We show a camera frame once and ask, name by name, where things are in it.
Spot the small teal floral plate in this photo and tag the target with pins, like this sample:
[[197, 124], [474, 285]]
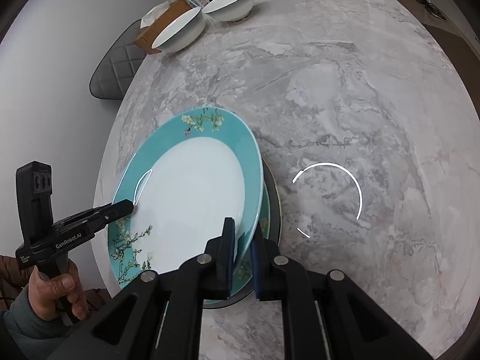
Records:
[[243, 279]]

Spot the grey quilted chair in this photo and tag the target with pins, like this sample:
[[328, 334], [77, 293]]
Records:
[[118, 67]]

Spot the grey sleeve left forearm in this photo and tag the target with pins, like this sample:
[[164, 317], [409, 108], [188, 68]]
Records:
[[35, 337]]

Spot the left hand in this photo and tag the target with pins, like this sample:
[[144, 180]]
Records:
[[43, 294]]

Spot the shoes on floor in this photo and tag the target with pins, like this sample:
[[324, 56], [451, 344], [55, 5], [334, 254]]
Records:
[[434, 11]]

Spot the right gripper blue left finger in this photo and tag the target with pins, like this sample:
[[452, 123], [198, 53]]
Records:
[[226, 256]]

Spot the grey rimmed white plate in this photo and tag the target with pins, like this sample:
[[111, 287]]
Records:
[[270, 224]]

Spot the small white bowl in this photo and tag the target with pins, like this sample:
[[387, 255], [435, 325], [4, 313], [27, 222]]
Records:
[[228, 10]]

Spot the large white bowl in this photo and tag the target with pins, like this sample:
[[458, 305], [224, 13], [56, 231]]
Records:
[[181, 32]]

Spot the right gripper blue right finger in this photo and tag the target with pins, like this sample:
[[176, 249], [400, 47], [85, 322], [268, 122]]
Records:
[[259, 262]]

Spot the wooden tissue box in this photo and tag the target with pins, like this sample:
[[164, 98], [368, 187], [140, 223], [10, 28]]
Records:
[[147, 35]]

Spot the large teal floral plate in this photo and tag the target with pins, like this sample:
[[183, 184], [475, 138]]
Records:
[[194, 171]]

